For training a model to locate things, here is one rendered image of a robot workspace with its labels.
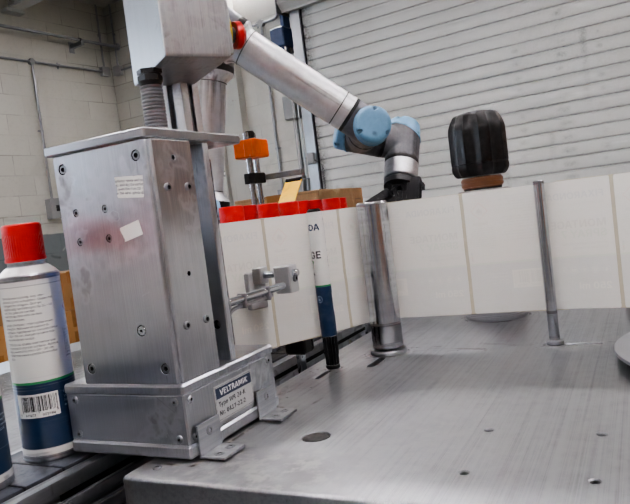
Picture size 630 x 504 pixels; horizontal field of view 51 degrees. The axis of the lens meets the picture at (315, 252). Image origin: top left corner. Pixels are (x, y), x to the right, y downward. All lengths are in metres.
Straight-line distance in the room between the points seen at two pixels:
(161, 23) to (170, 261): 0.45
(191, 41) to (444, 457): 0.63
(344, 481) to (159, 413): 0.17
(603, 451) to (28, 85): 7.13
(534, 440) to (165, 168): 0.34
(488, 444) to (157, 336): 0.26
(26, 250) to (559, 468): 0.45
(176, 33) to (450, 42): 4.76
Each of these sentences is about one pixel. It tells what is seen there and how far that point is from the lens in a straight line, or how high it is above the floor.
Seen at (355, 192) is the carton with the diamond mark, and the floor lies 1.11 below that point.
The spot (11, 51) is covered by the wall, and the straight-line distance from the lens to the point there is 7.41.
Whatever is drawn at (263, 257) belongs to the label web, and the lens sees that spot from 0.73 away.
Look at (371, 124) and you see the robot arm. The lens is 1.31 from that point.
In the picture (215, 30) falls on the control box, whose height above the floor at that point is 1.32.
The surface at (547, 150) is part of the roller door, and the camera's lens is 5.28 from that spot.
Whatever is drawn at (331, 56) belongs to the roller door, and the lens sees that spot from 6.08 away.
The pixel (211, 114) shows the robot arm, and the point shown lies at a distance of 1.44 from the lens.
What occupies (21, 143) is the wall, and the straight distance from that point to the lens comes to 7.20.
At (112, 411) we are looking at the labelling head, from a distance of 0.58.
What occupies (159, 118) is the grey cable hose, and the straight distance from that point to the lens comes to 0.93.
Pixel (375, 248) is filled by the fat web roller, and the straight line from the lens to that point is 0.79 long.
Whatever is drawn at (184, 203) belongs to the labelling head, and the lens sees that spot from 0.54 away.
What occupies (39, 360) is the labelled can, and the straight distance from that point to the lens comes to 0.61.
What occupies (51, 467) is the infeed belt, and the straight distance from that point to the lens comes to 0.61.
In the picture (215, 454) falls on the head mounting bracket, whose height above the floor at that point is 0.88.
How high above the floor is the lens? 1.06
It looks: 3 degrees down
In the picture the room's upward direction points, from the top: 7 degrees counter-clockwise
